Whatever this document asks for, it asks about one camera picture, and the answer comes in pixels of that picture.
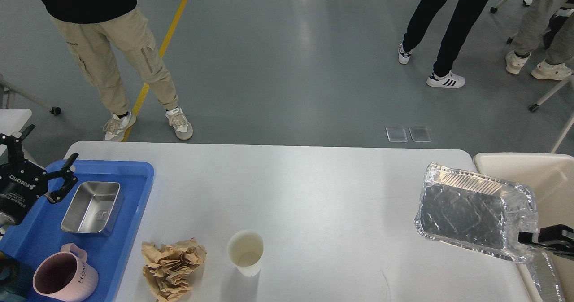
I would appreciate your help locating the white paper cup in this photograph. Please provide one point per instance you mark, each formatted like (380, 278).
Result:
(245, 250)

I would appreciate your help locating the white side table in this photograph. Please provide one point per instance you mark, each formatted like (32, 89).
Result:
(13, 120)

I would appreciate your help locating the person in grey trousers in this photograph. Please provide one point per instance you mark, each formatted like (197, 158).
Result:
(527, 39)

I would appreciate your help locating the foil tray inside bin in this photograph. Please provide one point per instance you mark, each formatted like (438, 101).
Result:
(544, 278)

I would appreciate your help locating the aluminium foil tray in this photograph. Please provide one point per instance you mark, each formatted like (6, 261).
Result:
(477, 212)

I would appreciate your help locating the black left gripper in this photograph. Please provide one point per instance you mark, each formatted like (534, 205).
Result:
(21, 182)

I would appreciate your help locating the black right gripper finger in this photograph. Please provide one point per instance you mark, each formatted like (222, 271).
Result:
(558, 239)

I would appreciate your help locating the brown paper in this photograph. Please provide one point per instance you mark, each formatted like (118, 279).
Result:
(167, 267)

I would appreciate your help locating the beige plastic bin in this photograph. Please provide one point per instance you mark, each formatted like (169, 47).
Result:
(549, 175)

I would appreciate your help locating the person in black trousers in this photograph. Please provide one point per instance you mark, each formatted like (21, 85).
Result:
(464, 17)

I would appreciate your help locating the pink ribbed mug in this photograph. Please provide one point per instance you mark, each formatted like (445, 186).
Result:
(66, 275)

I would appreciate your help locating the person in black sweater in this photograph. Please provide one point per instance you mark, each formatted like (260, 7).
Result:
(90, 29)

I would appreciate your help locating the teal object at corner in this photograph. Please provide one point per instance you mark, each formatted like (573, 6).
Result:
(15, 280)

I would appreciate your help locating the stainless steel rectangular container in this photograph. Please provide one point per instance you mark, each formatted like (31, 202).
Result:
(93, 209)

